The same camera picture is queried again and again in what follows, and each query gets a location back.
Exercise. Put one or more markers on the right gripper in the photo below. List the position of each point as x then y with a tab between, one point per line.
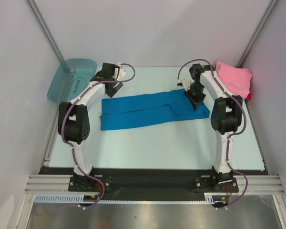
195	96

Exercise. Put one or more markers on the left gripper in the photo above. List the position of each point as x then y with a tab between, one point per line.
116	87

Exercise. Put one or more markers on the blue t-shirt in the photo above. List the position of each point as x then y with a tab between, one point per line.
149	109

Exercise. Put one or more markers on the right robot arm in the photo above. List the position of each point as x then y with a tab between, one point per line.
226	116

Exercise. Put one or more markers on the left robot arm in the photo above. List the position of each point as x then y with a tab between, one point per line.
74	124

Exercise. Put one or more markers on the teal translucent plastic bin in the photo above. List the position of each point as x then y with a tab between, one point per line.
71	79

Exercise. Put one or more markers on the pink folded t-shirt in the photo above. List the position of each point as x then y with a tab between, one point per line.
236	80

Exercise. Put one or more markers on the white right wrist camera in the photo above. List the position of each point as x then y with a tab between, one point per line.
185	83

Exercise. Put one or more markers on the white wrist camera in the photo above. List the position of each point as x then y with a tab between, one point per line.
119	72
185	83

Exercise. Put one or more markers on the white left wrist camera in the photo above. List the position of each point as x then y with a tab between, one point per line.
119	72

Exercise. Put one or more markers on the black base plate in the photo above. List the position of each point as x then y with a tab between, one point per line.
135	176

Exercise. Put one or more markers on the white slotted cable duct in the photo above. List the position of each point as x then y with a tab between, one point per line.
88	199

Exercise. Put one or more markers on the left aluminium frame post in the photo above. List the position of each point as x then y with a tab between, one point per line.
45	29

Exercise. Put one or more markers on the aluminium frame post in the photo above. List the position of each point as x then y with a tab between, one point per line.
257	32
45	29

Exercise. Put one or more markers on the right aluminium frame post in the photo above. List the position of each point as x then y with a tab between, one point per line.
257	32

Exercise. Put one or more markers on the aluminium front rail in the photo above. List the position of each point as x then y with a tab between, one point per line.
256	185

